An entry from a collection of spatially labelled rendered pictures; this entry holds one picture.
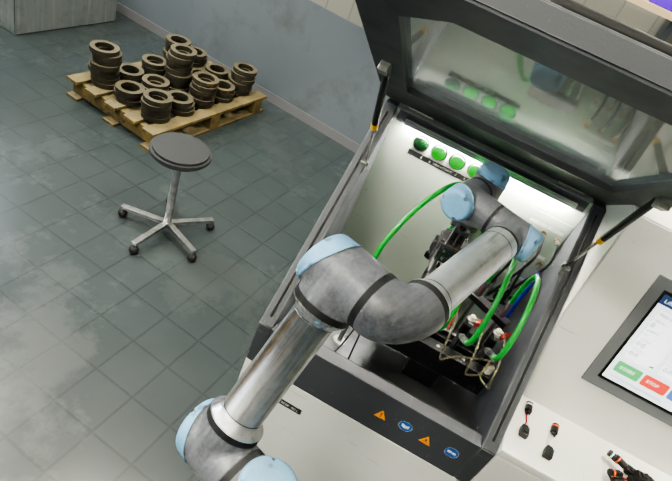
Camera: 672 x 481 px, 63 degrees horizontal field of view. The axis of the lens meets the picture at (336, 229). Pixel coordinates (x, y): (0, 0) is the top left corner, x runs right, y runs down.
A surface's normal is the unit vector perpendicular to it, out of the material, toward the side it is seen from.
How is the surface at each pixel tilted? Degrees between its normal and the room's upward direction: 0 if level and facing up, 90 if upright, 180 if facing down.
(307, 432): 90
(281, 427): 90
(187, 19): 90
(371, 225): 90
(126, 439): 0
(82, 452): 0
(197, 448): 61
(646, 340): 76
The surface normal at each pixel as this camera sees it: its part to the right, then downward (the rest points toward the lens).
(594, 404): -0.27, 0.29
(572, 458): 0.32, -0.75
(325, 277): -0.43, -0.09
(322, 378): -0.36, 0.47
